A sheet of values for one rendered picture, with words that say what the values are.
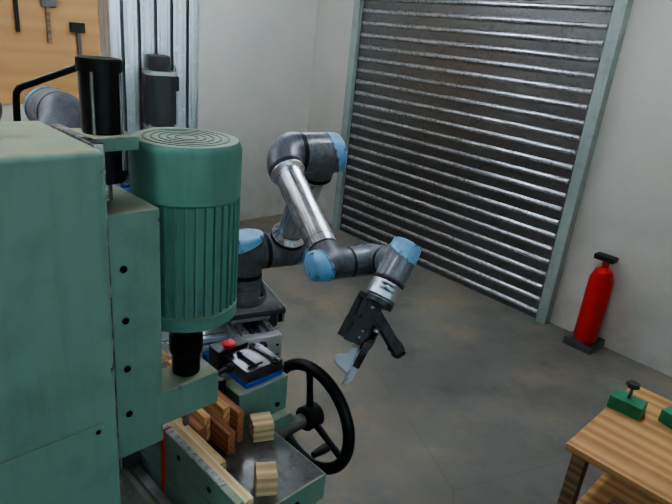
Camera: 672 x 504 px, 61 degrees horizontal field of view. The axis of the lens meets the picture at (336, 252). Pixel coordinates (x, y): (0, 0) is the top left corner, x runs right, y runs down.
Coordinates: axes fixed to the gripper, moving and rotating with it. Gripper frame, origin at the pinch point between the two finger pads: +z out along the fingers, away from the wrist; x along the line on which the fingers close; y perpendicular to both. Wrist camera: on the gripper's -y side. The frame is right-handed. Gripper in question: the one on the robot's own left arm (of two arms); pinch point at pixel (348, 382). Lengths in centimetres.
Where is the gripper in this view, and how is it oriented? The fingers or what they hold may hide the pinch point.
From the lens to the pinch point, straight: 133.4
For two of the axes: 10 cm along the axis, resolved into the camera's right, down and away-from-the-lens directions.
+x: 0.5, -1.7, -9.8
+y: -8.9, -4.6, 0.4
